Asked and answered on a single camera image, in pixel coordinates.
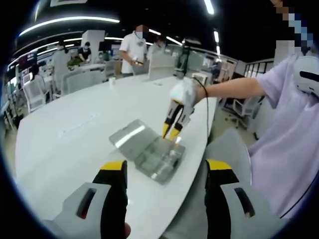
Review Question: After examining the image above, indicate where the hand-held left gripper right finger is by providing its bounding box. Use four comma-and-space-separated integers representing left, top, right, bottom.
204, 159, 274, 239

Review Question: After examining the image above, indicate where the straight ceiling light bar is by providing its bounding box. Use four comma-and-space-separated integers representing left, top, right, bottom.
203, 0, 215, 15

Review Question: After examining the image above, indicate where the white swivel office chair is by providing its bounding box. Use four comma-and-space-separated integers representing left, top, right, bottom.
224, 97, 265, 130

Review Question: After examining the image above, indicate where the grey desk partition panel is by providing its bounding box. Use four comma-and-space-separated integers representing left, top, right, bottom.
62, 68, 108, 95

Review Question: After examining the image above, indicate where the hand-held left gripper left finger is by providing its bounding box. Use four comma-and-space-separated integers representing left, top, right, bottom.
41, 160, 129, 239

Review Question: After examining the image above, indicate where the grey transparent guide fixture box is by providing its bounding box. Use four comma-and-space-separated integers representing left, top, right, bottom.
109, 119, 186, 186

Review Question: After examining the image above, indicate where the person's right hand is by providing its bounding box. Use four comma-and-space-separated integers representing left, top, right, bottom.
191, 79, 207, 107

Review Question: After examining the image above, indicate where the person's lavender shirt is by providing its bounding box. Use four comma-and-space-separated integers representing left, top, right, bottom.
248, 52, 319, 221

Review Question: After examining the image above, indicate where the white ceiling air vent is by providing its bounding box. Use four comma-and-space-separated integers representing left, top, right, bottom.
49, 0, 88, 7

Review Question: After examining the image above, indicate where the black camera tripod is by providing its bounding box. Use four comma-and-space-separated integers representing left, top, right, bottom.
174, 38, 201, 78

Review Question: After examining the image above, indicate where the small white shelf box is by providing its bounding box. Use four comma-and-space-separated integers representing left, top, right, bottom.
191, 73, 209, 85

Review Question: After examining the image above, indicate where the grey mesh office chair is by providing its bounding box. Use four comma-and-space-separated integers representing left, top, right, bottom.
159, 128, 252, 239

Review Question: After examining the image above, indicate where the white chest-worn device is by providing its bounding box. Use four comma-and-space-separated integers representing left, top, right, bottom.
295, 56, 319, 95

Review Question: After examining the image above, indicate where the dark wall screen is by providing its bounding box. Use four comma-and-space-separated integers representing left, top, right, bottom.
18, 53, 38, 67

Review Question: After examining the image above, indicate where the white panel board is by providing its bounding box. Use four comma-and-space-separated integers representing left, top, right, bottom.
148, 53, 175, 80

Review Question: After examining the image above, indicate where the white mesh office chair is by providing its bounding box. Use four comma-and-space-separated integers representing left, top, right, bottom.
22, 79, 47, 113

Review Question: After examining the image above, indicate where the curved ceiling light strip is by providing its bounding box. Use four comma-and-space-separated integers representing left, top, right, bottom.
18, 16, 120, 37

